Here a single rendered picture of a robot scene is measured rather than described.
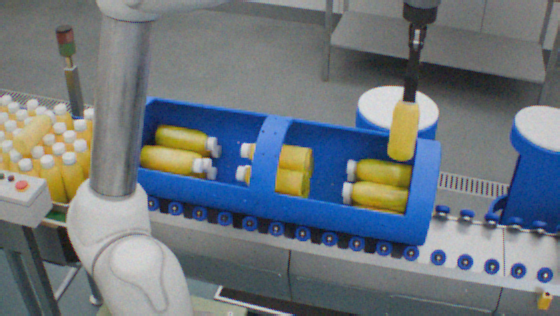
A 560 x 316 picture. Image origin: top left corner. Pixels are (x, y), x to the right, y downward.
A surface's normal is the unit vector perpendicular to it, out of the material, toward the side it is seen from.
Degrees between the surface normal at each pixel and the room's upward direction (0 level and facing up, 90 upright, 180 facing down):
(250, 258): 71
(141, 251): 8
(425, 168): 26
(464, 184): 0
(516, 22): 90
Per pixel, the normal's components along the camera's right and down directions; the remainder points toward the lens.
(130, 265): 0.00, -0.73
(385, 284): -0.24, 0.27
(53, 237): -0.26, 0.57
